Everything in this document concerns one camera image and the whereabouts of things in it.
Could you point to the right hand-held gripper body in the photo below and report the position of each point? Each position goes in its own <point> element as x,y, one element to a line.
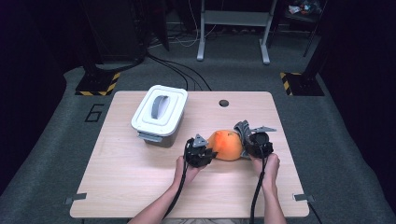
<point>261,146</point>

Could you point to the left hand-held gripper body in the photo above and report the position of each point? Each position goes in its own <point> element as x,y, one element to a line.
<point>196,155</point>

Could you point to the orange plush toy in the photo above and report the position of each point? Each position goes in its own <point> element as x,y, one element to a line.
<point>225,146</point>

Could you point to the grey transparent storage box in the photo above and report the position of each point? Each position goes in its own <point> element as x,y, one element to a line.
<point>171,137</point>

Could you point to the person's left hand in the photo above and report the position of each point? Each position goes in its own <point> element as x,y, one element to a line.
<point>183,172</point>

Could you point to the person's right hand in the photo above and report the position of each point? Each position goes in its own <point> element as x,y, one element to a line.
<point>270,169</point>

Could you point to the black yellow striped stand base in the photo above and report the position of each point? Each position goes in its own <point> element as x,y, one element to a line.
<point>96,84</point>
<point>303,84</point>

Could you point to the colourful clutter on shelf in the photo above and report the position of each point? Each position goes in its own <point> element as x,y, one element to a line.
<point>303,7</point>

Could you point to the black cabinet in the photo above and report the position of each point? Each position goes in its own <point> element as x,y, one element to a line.
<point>115,31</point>

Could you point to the white metal desk frame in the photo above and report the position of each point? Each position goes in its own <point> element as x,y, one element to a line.
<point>236,18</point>

